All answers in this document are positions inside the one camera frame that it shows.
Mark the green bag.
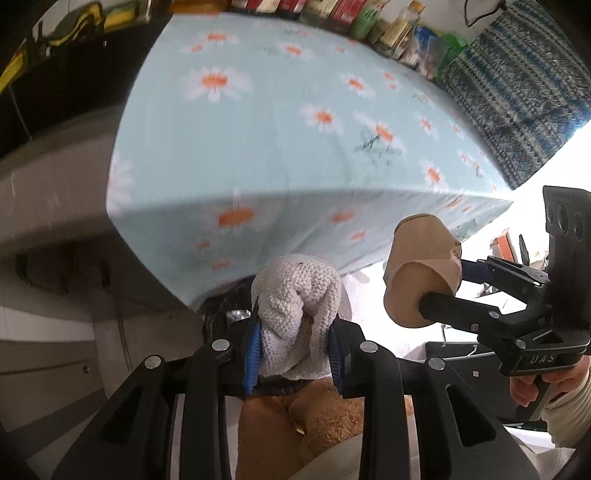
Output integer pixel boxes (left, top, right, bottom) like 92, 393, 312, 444
431, 32, 470, 82

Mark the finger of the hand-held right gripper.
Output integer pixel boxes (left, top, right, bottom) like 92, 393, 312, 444
457, 257, 551, 302
418, 290, 553, 333

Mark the brown paper cup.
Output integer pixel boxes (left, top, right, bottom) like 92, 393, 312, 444
383, 213, 463, 329

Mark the clear bottle red label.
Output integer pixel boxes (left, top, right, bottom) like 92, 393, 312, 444
330, 0, 360, 25

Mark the person's right hand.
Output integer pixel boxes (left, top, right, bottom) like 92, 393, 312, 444
510, 356, 591, 409

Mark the bin with black bag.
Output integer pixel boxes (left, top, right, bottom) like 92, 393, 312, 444
201, 277, 342, 398

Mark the green label oil bottle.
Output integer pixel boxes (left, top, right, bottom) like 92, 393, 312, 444
348, 0, 385, 41

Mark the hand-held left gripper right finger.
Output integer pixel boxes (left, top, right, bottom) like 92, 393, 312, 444
325, 318, 542, 480

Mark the yellow cap clear bottle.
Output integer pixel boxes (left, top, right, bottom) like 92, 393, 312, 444
302, 0, 335, 19

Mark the brown fuzzy clothing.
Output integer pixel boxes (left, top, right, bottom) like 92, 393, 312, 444
238, 376, 414, 472

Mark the cooking oil jug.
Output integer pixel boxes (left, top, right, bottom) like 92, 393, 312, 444
168, 0, 229, 14

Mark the black and yellow cloth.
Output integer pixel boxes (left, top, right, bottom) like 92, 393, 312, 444
44, 1, 108, 49

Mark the blue patterned cloth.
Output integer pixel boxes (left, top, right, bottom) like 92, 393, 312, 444
436, 4, 585, 190

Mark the dark soy sauce jug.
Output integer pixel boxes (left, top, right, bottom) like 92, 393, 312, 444
231, 0, 280, 12

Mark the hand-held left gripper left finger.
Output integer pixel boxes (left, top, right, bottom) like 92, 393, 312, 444
52, 307, 263, 480

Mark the gold cap slim bottle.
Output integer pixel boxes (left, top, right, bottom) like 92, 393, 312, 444
381, 0, 426, 57

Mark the white knit sock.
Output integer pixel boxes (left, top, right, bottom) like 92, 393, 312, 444
252, 254, 352, 381

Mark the blue daisy print tablecloth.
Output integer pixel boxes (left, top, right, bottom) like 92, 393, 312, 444
105, 11, 515, 310

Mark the black cable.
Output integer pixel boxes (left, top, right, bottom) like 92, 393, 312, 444
464, 0, 509, 29

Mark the person's right forearm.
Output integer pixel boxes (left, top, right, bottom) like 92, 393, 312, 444
538, 381, 591, 449

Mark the black kitchen sink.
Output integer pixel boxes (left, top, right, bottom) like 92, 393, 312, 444
0, 28, 160, 158

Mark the yellow green sponge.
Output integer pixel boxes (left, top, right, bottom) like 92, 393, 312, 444
104, 0, 140, 29

